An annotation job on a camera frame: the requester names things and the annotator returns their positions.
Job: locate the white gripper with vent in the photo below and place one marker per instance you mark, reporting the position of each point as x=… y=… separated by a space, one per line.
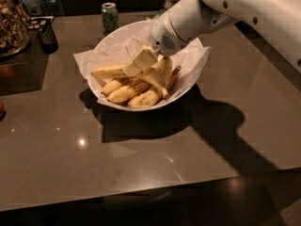
x=162 y=37

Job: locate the green soda can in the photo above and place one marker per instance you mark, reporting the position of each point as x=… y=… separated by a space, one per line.
x=110 y=17

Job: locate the white paper liner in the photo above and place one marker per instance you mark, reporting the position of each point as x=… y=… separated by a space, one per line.
x=113 y=49

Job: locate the middle yellow banana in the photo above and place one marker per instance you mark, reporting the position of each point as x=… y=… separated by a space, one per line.
x=127 y=92

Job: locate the white containers in background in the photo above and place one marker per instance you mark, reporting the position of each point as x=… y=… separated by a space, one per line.
x=33 y=0

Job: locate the red object at left edge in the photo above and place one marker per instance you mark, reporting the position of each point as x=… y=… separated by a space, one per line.
x=2 y=110

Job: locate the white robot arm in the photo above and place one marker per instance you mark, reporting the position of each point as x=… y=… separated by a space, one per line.
x=277 y=21

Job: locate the left small yellow banana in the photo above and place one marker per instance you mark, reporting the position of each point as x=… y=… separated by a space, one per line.
x=113 y=85

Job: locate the dark box on table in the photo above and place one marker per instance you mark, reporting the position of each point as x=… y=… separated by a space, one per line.
x=25 y=71

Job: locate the black device with checkered top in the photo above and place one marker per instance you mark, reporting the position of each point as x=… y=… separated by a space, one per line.
x=45 y=32

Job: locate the large top yellow banana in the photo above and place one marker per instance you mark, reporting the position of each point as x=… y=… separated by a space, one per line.
x=150 y=75

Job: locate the glass jar of snacks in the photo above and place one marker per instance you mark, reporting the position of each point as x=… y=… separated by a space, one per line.
x=14 y=36

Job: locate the front right yellow banana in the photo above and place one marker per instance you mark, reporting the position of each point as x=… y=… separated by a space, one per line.
x=154 y=95

